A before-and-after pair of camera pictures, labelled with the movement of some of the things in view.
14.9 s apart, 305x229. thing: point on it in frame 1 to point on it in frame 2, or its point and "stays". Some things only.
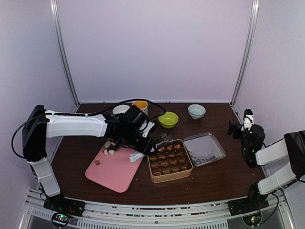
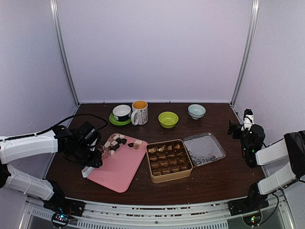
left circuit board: x=60 y=219 stays
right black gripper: x=232 y=126 stays
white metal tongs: x=161 y=140 to x=86 y=170
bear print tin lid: x=204 y=148 stays
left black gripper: x=147 y=147 to x=95 y=161
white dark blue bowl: x=121 y=109 stays
